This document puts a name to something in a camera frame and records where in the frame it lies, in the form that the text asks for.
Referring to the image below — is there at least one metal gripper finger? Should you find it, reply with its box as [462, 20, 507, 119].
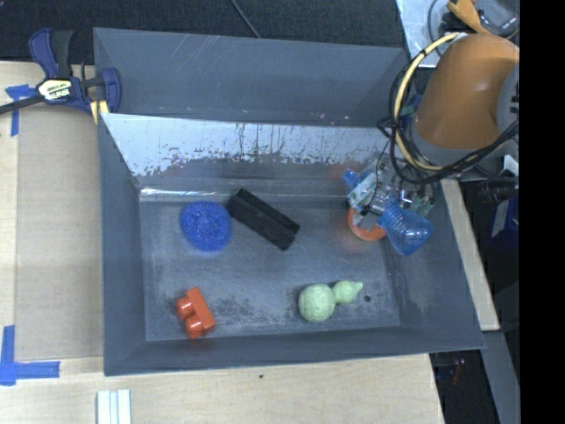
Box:
[346, 178, 377, 208]
[352, 205, 381, 231]

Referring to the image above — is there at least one red-orange toy brick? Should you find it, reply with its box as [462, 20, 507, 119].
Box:
[174, 286, 217, 340]

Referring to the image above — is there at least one blue round scrub sponge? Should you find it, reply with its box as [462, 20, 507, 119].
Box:
[178, 200, 233, 253]

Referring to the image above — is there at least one grey metal bin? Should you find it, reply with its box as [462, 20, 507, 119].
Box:
[92, 26, 487, 377]

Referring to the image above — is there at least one orange ring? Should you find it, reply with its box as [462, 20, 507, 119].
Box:
[346, 207, 388, 243]

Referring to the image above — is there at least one pale green toy gourd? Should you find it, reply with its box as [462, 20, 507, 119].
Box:
[298, 279, 365, 324]

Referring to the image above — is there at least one dark green flat block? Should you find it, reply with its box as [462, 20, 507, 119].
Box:
[225, 187, 302, 252]

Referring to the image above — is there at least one blue clear plastic bottle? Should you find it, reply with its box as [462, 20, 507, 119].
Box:
[342, 169, 435, 257]

